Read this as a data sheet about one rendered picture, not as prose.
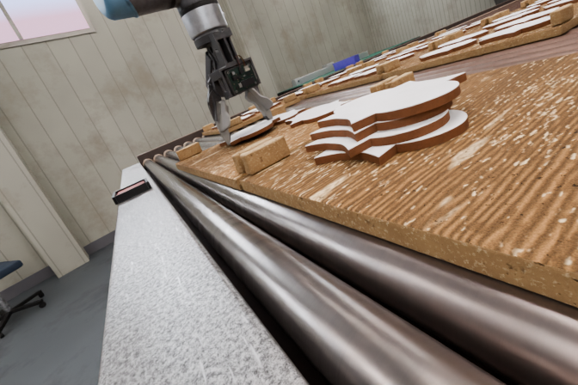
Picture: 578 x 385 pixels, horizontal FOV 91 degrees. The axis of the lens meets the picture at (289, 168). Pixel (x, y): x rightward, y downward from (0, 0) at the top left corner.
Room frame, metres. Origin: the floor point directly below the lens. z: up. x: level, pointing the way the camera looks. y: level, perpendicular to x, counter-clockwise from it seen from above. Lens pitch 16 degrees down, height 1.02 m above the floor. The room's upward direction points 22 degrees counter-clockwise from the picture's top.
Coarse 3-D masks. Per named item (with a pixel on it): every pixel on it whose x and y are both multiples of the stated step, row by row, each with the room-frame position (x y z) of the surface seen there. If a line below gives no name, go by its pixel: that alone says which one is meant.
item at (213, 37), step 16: (224, 32) 0.56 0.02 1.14; (208, 48) 0.60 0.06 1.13; (224, 48) 0.57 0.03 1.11; (224, 64) 0.56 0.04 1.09; (240, 64) 0.57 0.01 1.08; (208, 80) 0.62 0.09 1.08; (224, 80) 0.55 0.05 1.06; (240, 80) 0.57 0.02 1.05; (256, 80) 0.58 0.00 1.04; (224, 96) 0.61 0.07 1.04
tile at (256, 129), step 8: (264, 120) 0.68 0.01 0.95; (272, 120) 0.62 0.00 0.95; (248, 128) 0.68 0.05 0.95; (256, 128) 0.60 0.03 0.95; (264, 128) 0.57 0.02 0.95; (232, 136) 0.67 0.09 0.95; (240, 136) 0.60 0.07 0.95; (248, 136) 0.57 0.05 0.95; (224, 144) 0.63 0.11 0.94; (232, 144) 0.58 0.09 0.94
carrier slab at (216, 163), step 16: (272, 128) 0.64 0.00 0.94; (288, 128) 0.56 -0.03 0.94; (304, 128) 0.49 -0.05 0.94; (320, 128) 0.44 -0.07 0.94; (240, 144) 0.59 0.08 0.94; (288, 144) 0.41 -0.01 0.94; (192, 160) 0.64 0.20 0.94; (208, 160) 0.55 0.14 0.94; (224, 160) 0.49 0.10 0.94; (208, 176) 0.45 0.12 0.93; (224, 176) 0.37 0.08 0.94; (240, 176) 0.34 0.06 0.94
